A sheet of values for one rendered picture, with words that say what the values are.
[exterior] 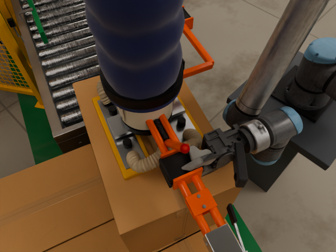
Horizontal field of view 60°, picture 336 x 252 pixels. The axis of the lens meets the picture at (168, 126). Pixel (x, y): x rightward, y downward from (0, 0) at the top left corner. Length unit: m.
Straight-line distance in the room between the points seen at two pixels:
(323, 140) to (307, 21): 0.65
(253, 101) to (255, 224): 1.11
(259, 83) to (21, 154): 1.75
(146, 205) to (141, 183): 0.07
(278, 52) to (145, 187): 0.54
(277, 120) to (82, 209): 0.89
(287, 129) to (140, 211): 0.47
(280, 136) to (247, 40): 2.07
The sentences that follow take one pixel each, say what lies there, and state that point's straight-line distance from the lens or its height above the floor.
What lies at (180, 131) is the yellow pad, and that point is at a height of 0.98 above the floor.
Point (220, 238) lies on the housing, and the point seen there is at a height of 1.10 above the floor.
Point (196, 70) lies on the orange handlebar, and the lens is 0.97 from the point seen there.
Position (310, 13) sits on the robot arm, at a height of 1.35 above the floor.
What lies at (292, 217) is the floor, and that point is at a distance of 2.00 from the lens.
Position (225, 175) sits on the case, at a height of 0.95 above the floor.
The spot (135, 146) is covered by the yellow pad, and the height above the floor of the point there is 0.98.
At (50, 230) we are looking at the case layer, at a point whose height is 0.54.
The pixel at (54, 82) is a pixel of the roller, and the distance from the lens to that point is 1.79.
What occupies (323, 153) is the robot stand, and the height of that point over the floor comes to 0.75.
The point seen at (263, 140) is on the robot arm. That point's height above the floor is 1.11.
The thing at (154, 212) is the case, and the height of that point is 0.95.
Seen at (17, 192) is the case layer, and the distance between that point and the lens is 1.48.
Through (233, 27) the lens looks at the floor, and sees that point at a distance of 2.97.
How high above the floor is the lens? 1.78
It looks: 57 degrees down
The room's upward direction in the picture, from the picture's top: straight up
